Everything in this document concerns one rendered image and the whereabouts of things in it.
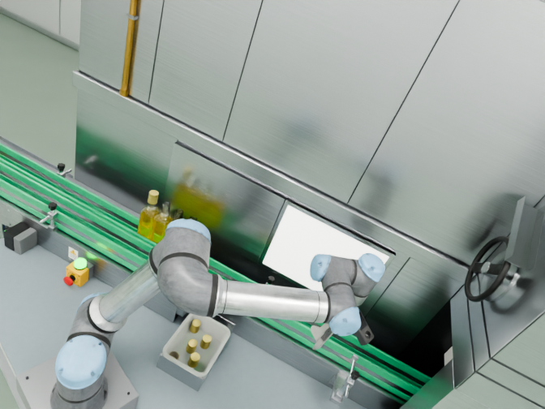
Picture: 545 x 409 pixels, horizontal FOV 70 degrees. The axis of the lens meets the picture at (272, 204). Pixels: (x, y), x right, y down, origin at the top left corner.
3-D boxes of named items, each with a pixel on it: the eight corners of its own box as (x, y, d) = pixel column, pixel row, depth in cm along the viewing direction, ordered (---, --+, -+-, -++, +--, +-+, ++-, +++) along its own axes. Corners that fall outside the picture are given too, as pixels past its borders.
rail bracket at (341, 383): (341, 384, 150) (367, 352, 137) (331, 424, 136) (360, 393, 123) (330, 377, 150) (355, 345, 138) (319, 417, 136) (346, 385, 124)
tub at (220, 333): (227, 342, 151) (233, 329, 146) (198, 392, 133) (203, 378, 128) (189, 320, 153) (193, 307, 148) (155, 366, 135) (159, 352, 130)
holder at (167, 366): (232, 333, 156) (238, 322, 151) (198, 391, 133) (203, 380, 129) (195, 312, 158) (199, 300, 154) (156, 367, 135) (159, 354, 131)
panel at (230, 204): (354, 310, 155) (396, 251, 136) (353, 315, 153) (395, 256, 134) (164, 208, 166) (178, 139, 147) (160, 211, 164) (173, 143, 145)
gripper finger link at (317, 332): (302, 337, 121) (322, 316, 120) (315, 352, 118) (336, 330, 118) (299, 337, 118) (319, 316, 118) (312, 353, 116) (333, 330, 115)
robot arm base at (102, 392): (69, 435, 105) (69, 420, 99) (39, 393, 110) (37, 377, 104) (118, 397, 116) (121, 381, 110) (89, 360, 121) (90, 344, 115)
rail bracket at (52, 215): (59, 230, 152) (59, 204, 145) (44, 240, 146) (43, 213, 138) (51, 226, 152) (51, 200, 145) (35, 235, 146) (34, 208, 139)
